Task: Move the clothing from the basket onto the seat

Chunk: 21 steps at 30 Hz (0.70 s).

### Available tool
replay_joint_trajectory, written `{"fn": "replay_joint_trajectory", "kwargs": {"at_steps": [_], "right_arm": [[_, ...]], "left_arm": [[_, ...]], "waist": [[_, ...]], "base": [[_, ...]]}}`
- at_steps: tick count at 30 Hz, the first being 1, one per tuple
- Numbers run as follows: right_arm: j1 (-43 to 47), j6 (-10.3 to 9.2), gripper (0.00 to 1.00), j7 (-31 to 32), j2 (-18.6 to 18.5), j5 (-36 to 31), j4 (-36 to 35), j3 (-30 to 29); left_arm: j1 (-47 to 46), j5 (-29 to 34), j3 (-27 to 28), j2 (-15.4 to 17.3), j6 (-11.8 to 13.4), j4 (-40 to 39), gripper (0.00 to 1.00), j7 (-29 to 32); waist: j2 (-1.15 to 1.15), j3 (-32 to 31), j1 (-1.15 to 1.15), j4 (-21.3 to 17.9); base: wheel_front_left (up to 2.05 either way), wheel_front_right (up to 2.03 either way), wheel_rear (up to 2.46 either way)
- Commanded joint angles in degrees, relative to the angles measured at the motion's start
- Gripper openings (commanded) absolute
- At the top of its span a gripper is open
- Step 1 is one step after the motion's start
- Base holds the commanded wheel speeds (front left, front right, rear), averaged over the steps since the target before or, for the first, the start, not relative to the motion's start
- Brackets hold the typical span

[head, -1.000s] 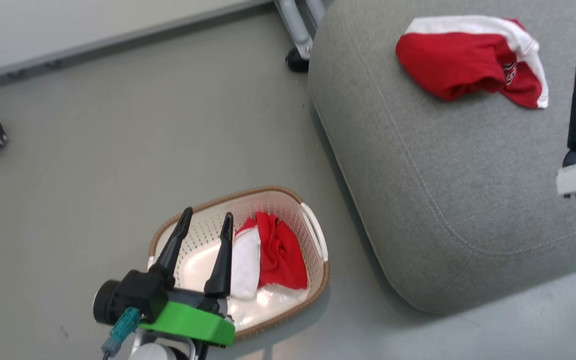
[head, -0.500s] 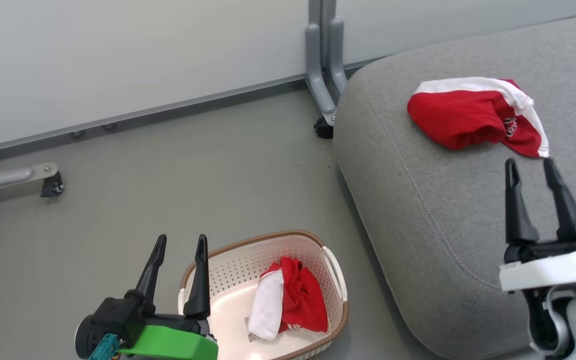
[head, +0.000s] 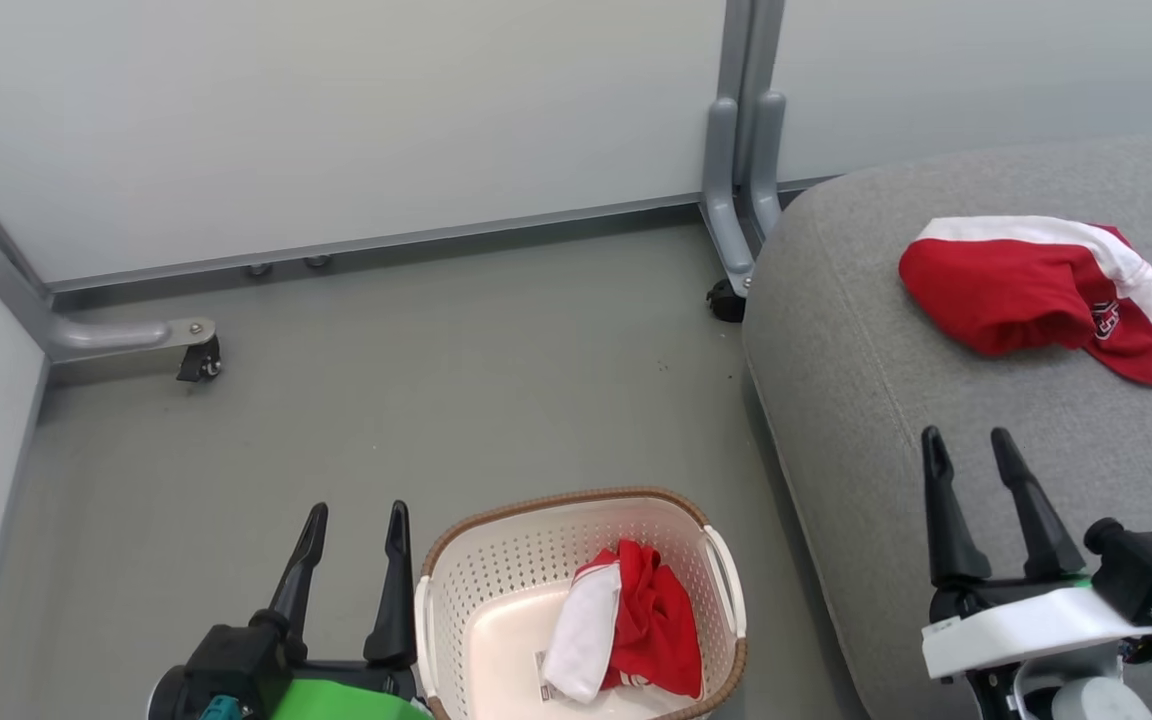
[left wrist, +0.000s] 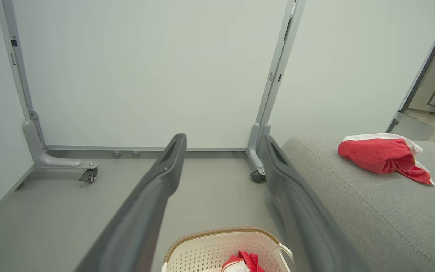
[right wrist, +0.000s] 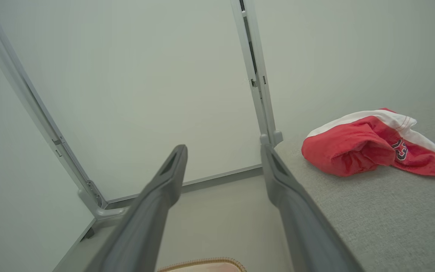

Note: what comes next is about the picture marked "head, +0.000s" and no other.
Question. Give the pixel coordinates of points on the red garment with white sleeve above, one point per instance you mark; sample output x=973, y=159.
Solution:
x=651, y=620

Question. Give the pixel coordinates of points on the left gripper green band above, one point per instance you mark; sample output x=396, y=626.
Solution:
x=356, y=700

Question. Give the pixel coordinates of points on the grey fabric sofa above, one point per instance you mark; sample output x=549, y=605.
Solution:
x=886, y=400

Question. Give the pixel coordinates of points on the cream laundry basket brown rim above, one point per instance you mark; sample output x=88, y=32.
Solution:
x=506, y=580

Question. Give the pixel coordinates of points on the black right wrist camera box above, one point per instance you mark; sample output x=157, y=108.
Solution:
x=1151, y=570

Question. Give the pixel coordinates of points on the red garment with white band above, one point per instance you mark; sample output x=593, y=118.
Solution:
x=1006, y=290

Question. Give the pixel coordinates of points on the paper label sticker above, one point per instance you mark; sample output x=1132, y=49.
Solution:
x=542, y=675

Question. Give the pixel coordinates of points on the grey partition bottom rail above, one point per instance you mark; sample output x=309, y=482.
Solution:
x=386, y=245

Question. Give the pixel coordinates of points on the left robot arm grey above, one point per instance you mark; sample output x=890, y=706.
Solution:
x=164, y=700

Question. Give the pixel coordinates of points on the small round partition foot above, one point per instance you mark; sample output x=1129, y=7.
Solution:
x=317, y=262
x=259, y=270

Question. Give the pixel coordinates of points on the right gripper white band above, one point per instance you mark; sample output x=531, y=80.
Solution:
x=1026, y=625

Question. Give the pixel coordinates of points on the grey partition leg with bolts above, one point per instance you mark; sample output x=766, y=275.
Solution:
x=86, y=335

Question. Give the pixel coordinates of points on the black caster wheel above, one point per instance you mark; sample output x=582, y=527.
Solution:
x=200, y=362
x=726, y=302

